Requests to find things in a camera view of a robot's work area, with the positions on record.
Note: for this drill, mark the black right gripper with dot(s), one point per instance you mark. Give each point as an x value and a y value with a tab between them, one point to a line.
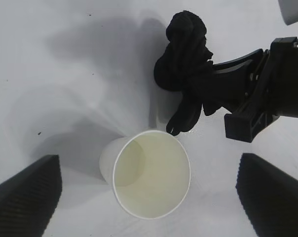
284	81

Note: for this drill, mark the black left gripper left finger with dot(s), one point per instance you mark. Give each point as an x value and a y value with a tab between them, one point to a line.
23	202

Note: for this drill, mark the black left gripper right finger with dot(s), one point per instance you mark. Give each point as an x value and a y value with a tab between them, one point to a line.
274	197

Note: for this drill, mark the black cloth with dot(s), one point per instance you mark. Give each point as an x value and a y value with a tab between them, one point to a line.
183	61

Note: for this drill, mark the white paper cup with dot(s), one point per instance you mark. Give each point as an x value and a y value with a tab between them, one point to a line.
151	177

